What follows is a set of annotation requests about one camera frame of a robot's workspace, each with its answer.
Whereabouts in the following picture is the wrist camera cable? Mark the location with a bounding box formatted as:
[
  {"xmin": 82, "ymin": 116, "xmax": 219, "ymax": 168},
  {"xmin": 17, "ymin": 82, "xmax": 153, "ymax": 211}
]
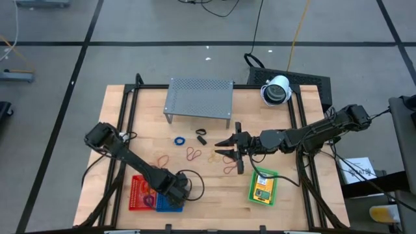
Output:
[
  {"xmin": 177, "ymin": 168, "xmax": 205, "ymax": 202},
  {"xmin": 248, "ymin": 154, "xmax": 302, "ymax": 188}
]

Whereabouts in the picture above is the yellow floor cable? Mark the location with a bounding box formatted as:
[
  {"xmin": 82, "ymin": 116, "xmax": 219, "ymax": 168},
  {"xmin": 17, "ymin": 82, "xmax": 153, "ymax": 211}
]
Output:
[{"xmin": 0, "ymin": 34, "xmax": 35, "ymax": 73}]

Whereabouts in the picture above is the grey side desk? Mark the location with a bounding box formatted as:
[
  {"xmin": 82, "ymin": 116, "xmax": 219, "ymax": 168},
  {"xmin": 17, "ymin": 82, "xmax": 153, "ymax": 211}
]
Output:
[{"xmin": 389, "ymin": 95, "xmax": 416, "ymax": 234}]

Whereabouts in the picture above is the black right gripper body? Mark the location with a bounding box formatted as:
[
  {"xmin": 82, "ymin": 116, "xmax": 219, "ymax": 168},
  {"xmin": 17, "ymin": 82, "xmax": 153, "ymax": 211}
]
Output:
[{"xmin": 234, "ymin": 122, "xmax": 261, "ymax": 176}]

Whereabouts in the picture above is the yellow object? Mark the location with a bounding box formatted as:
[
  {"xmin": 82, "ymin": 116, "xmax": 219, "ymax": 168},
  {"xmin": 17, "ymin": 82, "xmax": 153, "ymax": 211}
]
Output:
[{"xmin": 369, "ymin": 204, "xmax": 401, "ymax": 224}]

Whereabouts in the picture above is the grey perforated metal shelf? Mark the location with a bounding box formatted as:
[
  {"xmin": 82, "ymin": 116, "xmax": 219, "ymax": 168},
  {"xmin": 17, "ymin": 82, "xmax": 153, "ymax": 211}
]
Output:
[{"xmin": 163, "ymin": 77, "xmax": 234, "ymax": 129}]

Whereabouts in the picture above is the green plastic basket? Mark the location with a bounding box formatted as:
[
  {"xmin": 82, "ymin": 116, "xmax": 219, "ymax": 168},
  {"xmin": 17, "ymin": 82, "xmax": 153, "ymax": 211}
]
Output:
[{"xmin": 248, "ymin": 167, "xmax": 280, "ymax": 207}]

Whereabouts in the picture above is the black floor cable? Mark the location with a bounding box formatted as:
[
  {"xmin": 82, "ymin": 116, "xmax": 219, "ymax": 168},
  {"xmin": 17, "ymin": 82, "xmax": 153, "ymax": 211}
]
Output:
[{"xmin": 177, "ymin": 0, "xmax": 240, "ymax": 18}]

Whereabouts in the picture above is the black floor object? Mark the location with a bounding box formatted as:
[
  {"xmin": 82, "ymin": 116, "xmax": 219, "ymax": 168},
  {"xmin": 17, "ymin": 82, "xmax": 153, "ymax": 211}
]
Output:
[{"xmin": 0, "ymin": 101, "xmax": 14, "ymax": 118}]

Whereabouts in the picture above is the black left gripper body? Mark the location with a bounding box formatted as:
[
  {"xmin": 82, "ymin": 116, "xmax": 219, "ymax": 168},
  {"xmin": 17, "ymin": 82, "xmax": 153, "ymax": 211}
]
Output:
[{"xmin": 162, "ymin": 172, "xmax": 191, "ymax": 207}]

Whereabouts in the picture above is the black aluminium table frame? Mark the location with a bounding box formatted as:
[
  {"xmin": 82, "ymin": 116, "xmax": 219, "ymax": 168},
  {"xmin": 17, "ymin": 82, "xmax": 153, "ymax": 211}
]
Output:
[{"xmin": 73, "ymin": 73, "xmax": 350, "ymax": 234}]

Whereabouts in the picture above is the black hanging cable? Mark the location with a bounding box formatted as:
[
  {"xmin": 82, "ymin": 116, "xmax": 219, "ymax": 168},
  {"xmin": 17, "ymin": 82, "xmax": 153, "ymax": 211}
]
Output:
[{"xmin": 243, "ymin": 0, "xmax": 265, "ymax": 69}]

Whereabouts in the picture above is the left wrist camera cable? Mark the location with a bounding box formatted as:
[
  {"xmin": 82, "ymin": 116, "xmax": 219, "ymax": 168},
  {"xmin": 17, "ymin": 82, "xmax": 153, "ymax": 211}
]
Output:
[{"xmin": 177, "ymin": 168, "xmax": 205, "ymax": 202}]

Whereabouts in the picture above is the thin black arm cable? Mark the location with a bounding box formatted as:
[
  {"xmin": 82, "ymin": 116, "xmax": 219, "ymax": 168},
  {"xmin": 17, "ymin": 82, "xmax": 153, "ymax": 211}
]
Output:
[{"xmin": 367, "ymin": 109, "xmax": 391, "ymax": 121}]

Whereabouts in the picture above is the purple coil keychain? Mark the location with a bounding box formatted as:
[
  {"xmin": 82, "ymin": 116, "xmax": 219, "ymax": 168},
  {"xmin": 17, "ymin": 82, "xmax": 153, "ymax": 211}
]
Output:
[{"xmin": 143, "ymin": 194, "xmax": 157, "ymax": 209}]

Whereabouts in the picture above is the yellow hanging cable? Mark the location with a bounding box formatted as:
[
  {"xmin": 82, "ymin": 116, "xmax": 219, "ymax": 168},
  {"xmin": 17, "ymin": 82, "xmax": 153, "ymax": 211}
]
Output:
[{"xmin": 286, "ymin": 0, "xmax": 312, "ymax": 72}]

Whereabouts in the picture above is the black arm base cable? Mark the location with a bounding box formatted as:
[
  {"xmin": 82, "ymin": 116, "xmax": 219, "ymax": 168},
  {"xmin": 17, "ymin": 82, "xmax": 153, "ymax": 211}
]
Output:
[{"xmin": 81, "ymin": 152, "xmax": 108, "ymax": 188}]

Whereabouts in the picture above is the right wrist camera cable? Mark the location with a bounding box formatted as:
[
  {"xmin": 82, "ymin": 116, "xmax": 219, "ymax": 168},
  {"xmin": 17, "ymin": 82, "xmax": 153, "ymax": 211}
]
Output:
[{"xmin": 248, "ymin": 154, "xmax": 302, "ymax": 188}]

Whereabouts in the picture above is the yellow crayon box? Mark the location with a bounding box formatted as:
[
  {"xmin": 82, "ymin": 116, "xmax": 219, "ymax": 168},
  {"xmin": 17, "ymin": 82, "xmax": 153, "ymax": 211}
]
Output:
[{"xmin": 253, "ymin": 174, "xmax": 274, "ymax": 204}]

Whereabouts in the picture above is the white floor cable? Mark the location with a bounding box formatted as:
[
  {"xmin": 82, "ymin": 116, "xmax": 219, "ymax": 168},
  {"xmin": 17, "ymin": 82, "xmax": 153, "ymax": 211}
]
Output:
[{"xmin": 0, "ymin": 0, "xmax": 19, "ymax": 62}]

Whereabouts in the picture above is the orange coil keychain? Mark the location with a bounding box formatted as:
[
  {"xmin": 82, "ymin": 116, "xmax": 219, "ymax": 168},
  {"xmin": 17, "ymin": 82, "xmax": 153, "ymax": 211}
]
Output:
[{"xmin": 136, "ymin": 179, "xmax": 151, "ymax": 198}]

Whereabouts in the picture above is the blue plastic basket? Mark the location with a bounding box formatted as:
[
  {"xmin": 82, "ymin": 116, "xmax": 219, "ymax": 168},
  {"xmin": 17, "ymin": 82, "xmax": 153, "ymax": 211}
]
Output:
[{"xmin": 156, "ymin": 191, "xmax": 185, "ymax": 213}]

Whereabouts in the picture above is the black shelf board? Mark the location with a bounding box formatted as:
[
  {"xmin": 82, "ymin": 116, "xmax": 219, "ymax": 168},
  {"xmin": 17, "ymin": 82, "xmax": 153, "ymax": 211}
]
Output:
[{"xmin": 341, "ymin": 170, "xmax": 410, "ymax": 199}]

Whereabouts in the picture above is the white paper sheet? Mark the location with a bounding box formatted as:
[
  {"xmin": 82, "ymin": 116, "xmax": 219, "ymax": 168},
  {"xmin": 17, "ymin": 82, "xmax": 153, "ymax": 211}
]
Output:
[{"xmin": 339, "ymin": 157, "xmax": 377, "ymax": 185}]

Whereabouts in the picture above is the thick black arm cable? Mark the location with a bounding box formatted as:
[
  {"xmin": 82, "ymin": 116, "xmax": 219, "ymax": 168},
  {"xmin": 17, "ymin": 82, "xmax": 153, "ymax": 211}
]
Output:
[{"xmin": 328, "ymin": 148, "xmax": 416, "ymax": 212}]

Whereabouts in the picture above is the grey cart base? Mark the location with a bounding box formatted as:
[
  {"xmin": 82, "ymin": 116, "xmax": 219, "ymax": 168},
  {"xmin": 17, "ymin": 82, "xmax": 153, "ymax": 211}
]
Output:
[
  {"xmin": 0, "ymin": 70, "xmax": 35, "ymax": 83},
  {"xmin": 14, "ymin": 0, "xmax": 71, "ymax": 8}
]

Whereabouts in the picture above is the red plastic basket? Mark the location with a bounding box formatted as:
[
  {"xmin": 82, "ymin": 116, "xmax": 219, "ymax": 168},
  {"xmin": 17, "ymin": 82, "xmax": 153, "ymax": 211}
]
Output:
[{"xmin": 129, "ymin": 174, "xmax": 158, "ymax": 211}]

